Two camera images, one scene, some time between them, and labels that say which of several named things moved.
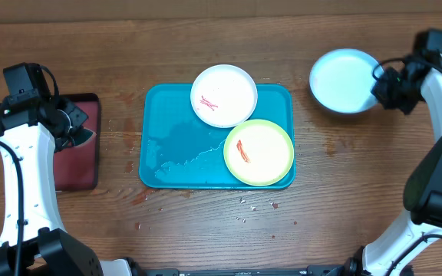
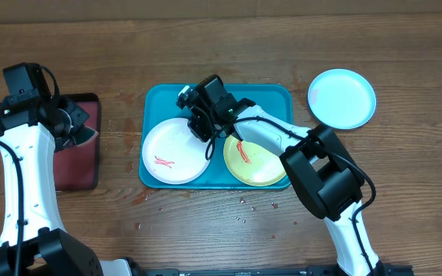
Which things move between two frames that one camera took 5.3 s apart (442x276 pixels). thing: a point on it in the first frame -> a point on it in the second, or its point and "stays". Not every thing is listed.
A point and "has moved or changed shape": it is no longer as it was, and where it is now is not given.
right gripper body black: x=392 y=91 -> x=208 y=126
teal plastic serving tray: x=179 y=150 stays
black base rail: x=311 y=271 stays
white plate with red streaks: x=224 y=96 has moved or changed shape
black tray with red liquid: x=77 y=169 stays
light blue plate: x=341 y=80 has moved or changed shape
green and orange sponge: x=82 y=136 stays
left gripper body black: x=72 y=116 stays
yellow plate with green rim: x=258 y=152 stays
